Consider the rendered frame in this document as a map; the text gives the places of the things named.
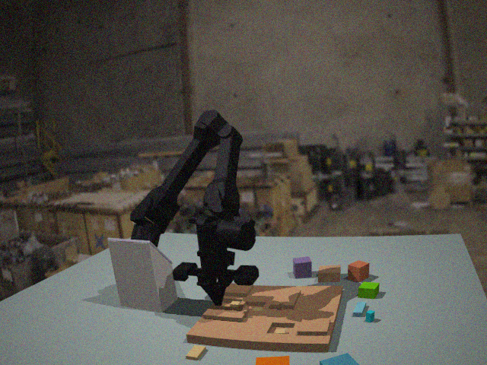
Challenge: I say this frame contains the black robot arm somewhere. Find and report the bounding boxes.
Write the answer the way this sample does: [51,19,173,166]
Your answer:
[130,109,256,251]

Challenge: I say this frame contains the purple block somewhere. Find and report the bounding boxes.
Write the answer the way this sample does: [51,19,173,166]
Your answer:
[293,256,312,279]

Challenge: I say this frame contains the tan wooden puzzle board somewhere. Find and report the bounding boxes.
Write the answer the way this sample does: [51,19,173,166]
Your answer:
[186,283,343,353]

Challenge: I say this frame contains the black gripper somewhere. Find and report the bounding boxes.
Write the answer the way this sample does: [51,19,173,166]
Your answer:
[173,246,259,306]

